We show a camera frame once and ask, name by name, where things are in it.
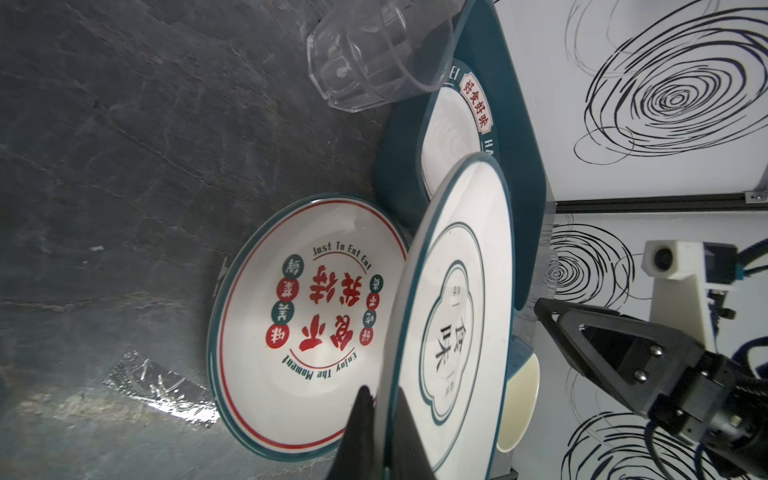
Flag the teal rim hao wei plate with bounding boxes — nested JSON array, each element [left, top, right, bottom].
[[420, 59, 498, 198]]

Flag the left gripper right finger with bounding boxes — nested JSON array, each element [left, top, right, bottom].
[[387, 389, 435, 480]]

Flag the cream bowl teal outside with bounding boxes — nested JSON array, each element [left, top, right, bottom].
[[496, 336, 540, 453]]

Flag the white plate red characters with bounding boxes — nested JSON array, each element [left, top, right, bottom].
[[206, 193, 408, 462]]

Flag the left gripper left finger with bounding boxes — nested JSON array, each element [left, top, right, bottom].
[[326, 386, 374, 480]]

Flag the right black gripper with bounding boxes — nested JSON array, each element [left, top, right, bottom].
[[534, 298, 767, 474]]

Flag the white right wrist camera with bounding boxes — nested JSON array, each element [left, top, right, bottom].
[[642, 240, 738, 352]]

